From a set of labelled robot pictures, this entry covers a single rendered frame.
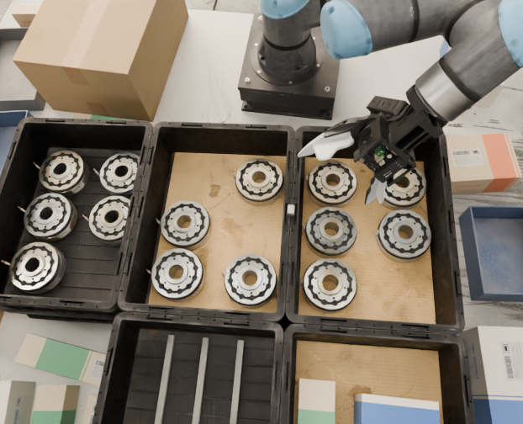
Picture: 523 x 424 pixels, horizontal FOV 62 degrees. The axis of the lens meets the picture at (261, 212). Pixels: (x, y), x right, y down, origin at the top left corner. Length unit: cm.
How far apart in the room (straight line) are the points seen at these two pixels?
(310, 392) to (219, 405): 18
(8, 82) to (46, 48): 31
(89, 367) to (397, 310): 63
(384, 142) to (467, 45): 15
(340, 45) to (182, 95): 76
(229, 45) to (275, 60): 29
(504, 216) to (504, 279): 15
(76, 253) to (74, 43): 52
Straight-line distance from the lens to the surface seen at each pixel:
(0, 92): 152
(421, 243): 91
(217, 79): 130
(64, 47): 123
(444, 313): 86
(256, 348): 86
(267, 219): 92
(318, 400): 79
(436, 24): 65
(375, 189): 74
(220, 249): 91
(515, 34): 60
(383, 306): 89
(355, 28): 60
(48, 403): 104
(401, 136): 61
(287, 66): 112
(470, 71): 60
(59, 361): 104
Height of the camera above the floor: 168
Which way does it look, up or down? 67 degrees down
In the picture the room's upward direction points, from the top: 9 degrees counter-clockwise
